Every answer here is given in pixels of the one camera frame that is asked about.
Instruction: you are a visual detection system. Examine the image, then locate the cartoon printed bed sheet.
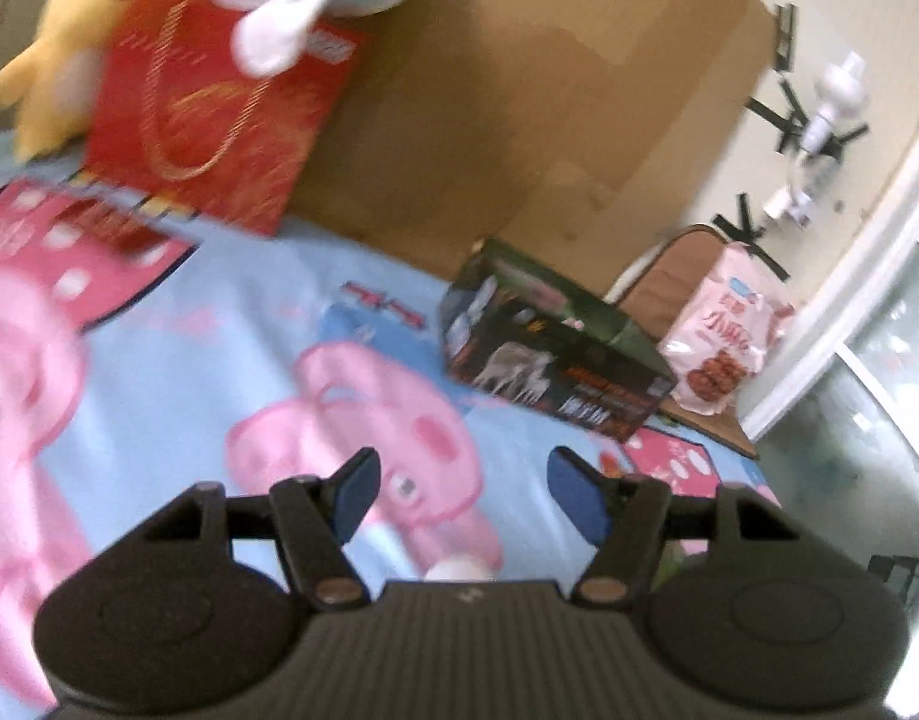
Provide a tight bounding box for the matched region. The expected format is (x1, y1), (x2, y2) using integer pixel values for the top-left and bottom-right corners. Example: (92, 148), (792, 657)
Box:
(0, 131), (783, 720)

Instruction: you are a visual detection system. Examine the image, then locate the brown seat cushion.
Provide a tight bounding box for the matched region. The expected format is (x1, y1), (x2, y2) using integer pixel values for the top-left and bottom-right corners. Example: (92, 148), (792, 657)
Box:
(605, 225), (761, 460)

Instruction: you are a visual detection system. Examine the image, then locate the black printed cardboard box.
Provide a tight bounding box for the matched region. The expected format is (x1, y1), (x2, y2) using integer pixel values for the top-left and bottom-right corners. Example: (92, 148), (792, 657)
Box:
(439, 238), (678, 443)

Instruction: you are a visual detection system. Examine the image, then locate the white window frame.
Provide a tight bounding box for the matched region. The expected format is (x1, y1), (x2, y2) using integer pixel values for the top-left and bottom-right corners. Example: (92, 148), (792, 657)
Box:
(737, 97), (919, 443)

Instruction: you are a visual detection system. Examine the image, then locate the white wall lamp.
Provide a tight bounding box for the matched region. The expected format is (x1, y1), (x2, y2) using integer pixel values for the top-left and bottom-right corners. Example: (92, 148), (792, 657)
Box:
(763, 52), (873, 226)

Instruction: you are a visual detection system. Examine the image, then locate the red gift bag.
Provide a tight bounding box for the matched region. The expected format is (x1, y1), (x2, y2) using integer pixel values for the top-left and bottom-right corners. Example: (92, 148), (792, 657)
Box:
(83, 0), (371, 237)

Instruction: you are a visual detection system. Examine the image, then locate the wooden board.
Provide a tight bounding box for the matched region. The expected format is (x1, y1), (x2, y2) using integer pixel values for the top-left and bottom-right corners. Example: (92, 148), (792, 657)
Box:
(280, 0), (779, 293)

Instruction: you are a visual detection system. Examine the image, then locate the large pink snack bag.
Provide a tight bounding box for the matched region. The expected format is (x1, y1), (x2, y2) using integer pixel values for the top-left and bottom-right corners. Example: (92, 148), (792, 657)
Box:
(656, 244), (797, 417)

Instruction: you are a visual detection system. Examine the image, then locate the yellow plush duck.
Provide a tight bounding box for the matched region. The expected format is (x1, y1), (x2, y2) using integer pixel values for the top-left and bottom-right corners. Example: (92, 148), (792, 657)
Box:
(0, 0), (161, 162)

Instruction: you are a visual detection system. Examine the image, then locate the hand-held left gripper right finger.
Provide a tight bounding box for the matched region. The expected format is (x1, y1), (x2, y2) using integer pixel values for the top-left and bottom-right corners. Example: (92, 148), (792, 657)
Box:
(547, 448), (801, 607)

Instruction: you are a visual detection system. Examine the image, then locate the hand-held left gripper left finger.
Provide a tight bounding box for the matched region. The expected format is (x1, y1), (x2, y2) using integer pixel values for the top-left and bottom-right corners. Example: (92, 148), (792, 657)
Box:
(140, 448), (383, 611)

